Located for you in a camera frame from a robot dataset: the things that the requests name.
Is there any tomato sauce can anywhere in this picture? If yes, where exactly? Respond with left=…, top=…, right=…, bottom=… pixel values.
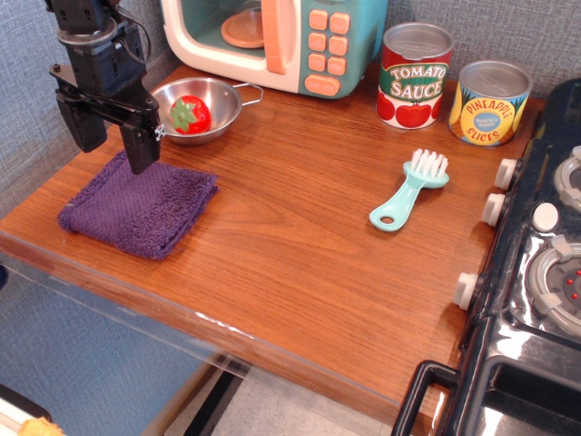
left=376, top=22, right=455, bottom=130

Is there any black toy stove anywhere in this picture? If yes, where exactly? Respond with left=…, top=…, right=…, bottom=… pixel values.
left=392, top=79, right=580, bottom=435

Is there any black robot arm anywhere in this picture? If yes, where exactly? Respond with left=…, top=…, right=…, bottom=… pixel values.
left=46, top=0, right=163, bottom=174

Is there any grey stove knob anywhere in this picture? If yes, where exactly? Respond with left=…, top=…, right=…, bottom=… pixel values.
left=481, top=193, right=506, bottom=227
left=452, top=272, right=478, bottom=311
left=494, top=159, right=518, bottom=191

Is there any purple folded towel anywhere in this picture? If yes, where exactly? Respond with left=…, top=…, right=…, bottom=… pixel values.
left=58, top=151, right=219, bottom=260

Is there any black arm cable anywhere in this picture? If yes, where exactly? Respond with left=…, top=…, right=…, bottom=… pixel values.
left=113, top=6, right=152, bottom=65

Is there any orange microwave plate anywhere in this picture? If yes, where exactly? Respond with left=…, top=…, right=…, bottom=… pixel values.
left=221, top=9, right=264, bottom=49

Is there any grey stove knob upper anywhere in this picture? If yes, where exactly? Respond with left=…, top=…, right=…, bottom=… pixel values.
left=494, top=159, right=518, bottom=191

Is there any steel bowl with handles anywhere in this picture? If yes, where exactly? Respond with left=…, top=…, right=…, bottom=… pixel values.
left=153, top=77, right=263, bottom=145

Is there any red toy strawberry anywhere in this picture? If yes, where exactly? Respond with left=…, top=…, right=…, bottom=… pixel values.
left=170, top=95, right=212, bottom=135

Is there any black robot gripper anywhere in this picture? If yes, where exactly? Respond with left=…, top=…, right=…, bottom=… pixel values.
left=51, top=18, right=161, bottom=174

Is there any teal toy microwave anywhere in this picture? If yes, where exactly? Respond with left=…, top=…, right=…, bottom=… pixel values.
left=161, top=1, right=388, bottom=99

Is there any teal dish brush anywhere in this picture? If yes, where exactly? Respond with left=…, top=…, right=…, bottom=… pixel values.
left=369, top=149, right=449, bottom=233

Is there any grey stove knob lower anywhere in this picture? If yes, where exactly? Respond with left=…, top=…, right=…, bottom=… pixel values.
left=452, top=272, right=478, bottom=311

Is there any orange fuzzy object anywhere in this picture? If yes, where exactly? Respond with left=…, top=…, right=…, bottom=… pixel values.
left=17, top=417, right=64, bottom=436

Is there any grey stove knob middle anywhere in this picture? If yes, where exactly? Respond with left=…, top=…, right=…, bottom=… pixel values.
left=481, top=193, right=506, bottom=227

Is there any pineapple slices can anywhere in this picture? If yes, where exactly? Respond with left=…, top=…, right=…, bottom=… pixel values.
left=448, top=60, right=533, bottom=147

